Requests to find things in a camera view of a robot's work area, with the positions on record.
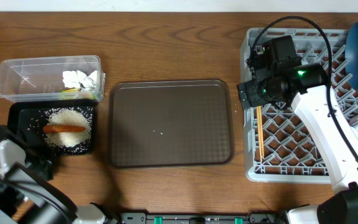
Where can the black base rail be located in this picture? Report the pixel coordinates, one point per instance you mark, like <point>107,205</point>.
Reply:
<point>250,218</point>

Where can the white tissue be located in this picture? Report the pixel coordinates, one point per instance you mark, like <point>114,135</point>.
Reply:
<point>89,83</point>
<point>73,79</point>

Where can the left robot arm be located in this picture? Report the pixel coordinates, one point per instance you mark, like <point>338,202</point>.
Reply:
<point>24,175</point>

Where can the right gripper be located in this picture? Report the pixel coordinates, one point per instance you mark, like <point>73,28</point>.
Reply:
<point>248,90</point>

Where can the small light blue cup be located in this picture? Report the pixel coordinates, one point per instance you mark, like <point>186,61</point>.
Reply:
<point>355,131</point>

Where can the dark brown serving tray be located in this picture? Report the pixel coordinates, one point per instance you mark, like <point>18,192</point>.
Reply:
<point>171,123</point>

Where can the clear plastic bin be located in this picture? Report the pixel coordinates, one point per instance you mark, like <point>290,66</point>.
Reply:
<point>40,79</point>

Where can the orange carrot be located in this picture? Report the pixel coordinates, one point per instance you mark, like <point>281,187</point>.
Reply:
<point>59,128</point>

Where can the pile of white rice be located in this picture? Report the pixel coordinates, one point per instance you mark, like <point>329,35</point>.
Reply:
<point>64,143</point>

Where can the green snack wrapper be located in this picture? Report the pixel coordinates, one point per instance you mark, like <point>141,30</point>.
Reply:
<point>71,90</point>

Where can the grey dishwasher rack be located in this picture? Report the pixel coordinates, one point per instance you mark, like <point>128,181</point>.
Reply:
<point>289,154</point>

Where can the black bin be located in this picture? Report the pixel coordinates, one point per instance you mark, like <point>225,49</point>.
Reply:
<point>15,118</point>

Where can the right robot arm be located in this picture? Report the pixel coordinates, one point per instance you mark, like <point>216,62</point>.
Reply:
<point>280,77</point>

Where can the wooden chopstick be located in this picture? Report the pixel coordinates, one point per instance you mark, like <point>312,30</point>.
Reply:
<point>258,133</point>
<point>261,133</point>

